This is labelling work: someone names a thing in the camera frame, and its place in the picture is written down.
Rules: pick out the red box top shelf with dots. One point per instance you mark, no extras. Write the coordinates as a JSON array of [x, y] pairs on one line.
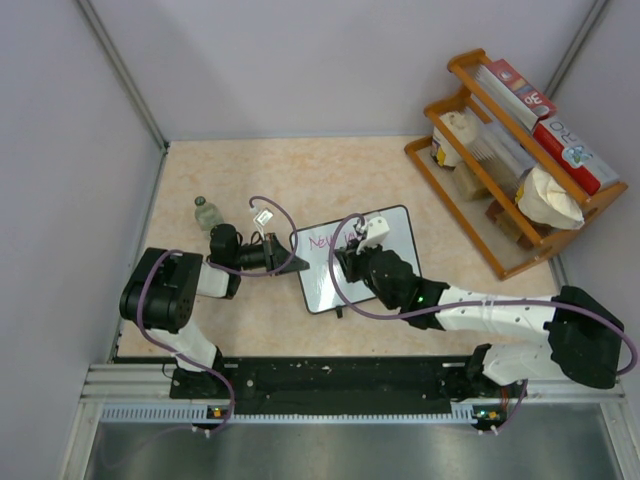
[[514, 93]]

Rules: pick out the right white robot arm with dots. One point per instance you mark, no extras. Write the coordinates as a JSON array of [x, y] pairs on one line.
[[570, 335]]

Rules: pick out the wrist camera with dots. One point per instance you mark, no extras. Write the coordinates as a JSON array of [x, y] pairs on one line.
[[261, 217], [373, 231]]

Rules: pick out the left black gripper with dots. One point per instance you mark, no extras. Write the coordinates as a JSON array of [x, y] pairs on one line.
[[275, 254]]

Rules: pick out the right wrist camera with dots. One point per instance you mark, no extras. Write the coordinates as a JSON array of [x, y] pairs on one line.
[[373, 231]]

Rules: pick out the cream cloth bundle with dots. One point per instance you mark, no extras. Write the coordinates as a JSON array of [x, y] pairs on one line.
[[542, 200]]

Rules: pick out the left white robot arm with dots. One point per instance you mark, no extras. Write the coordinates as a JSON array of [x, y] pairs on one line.
[[160, 294]]

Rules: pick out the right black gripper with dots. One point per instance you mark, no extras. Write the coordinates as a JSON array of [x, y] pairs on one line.
[[350, 259]]

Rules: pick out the beige block on shelf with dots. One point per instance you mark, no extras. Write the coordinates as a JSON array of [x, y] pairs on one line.
[[469, 186]]

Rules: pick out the aluminium frame rail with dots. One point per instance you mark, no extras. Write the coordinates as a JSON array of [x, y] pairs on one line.
[[127, 383]]

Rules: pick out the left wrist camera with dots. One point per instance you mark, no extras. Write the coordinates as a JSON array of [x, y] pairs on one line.
[[261, 217]]

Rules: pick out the clear plastic bottle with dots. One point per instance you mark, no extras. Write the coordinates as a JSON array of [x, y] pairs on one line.
[[207, 214]]

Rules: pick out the white yellow jar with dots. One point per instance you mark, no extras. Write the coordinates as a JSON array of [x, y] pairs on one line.
[[464, 126]]

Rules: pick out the brown block lower shelf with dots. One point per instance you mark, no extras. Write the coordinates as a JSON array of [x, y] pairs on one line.
[[500, 218]]

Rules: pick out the black framed whiteboard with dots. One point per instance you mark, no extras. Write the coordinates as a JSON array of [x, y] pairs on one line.
[[313, 245]]

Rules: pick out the clear plastic container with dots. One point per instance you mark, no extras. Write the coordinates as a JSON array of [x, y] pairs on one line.
[[502, 157]]

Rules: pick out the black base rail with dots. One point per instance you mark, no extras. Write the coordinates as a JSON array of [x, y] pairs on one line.
[[341, 385]]

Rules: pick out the red white box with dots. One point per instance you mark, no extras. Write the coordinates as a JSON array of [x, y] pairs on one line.
[[581, 162]]

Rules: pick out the orange wooden shelf rack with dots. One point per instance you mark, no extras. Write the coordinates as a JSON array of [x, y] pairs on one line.
[[504, 257]]

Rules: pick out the grey slotted cable duct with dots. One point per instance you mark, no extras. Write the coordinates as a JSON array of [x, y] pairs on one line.
[[203, 414]]

